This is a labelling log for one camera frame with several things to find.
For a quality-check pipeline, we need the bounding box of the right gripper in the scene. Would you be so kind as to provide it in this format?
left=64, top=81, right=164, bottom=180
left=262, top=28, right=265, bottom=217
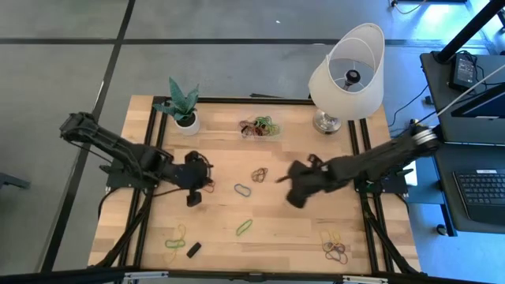
left=275, top=159, right=332, bottom=209

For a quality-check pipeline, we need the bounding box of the clear plastic bin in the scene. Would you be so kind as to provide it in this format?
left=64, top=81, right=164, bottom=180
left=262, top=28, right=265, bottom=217
left=235, top=105, right=284, bottom=142

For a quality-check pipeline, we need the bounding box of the pale yellow rubber band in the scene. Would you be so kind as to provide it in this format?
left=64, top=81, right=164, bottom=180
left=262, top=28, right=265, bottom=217
left=162, top=248, right=178, bottom=266

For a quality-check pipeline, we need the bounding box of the snake plant in white pot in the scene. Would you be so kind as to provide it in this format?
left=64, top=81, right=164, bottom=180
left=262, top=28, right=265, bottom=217
left=152, top=77, right=201, bottom=137

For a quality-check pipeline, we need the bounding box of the small black block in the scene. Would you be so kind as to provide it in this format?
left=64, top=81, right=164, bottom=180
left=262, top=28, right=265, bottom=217
left=185, top=241, right=203, bottom=260

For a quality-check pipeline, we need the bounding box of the table lamp white shade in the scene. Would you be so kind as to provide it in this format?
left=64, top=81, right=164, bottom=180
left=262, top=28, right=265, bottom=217
left=307, top=22, right=386, bottom=136

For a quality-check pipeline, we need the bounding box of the white paper sheet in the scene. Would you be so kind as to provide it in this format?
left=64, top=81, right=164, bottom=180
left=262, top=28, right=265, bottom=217
left=404, top=167, right=419, bottom=187

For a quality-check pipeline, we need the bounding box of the black laptop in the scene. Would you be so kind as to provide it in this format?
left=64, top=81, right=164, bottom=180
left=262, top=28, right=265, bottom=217
left=431, top=142, right=505, bottom=234

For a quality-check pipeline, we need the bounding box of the black desk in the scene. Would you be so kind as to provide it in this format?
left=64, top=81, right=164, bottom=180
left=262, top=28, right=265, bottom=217
left=419, top=50, right=505, bottom=144

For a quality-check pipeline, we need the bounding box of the grey chair leg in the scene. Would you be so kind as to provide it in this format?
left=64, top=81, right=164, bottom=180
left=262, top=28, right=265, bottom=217
left=0, top=172, right=31, bottom=190

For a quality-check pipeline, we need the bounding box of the black laptop keyboard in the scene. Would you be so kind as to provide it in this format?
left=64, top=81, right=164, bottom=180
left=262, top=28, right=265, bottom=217
left=452, top=168, right=505, bottom=226

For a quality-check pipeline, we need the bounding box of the black power adapter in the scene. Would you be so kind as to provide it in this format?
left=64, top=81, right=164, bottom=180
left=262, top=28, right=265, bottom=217
left=448, top=53, right=477, bottom=92

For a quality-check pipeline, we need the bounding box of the black stand pole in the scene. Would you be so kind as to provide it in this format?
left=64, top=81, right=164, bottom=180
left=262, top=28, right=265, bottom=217
left=435, top=0, right=505, bottom=65

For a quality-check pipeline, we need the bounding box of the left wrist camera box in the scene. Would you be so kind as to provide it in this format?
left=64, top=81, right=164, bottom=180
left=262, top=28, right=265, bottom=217
left=185, top=188, right=203, bottom=208

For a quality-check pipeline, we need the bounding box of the black aluminium frame rail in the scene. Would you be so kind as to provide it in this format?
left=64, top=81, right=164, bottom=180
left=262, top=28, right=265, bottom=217
left=133, top=103, right=169, bottom=269
left=118, top=103, right=159, bottom=269
left=357, top=118, right=395, bottom=274
left=152, top=95, right=316, bottom=106
left=347, top=120, right=378, bottom=274

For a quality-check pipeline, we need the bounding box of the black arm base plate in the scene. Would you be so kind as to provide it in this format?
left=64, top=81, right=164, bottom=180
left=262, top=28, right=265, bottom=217
left=353, top=167, right=413, bottom=195
left=99, top=159, right=159, bottom=189

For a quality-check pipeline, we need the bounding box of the black diagonal frame brace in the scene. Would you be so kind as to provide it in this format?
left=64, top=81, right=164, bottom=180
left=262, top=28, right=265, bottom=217
left=362, top=196, right=420, bottom=274
left=93, top=189, right=153, bottom=269

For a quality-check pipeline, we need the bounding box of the black aluminium frame beam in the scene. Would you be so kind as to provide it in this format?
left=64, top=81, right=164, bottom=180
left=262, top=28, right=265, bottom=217
left=0, top=267, right=505, bottom=284

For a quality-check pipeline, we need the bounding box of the white frame bracket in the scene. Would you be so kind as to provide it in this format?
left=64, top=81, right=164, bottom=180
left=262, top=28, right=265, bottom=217
left=342, top=275, right=390, bottom=284
left=123, top=271, right=170, bottom=282

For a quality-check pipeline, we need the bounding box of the black floor cable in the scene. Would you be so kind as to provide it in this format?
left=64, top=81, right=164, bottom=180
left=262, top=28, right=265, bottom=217
left=387, top=84, right=430, bottom=129

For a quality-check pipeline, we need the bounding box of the white cable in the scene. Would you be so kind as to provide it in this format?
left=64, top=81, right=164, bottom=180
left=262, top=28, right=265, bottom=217
left=436, top=62, right=505, bottom=118

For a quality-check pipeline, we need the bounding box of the thin floor cable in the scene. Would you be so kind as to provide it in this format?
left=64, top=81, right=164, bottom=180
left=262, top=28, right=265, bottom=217
left=390, top=0, right=429, bottom=16

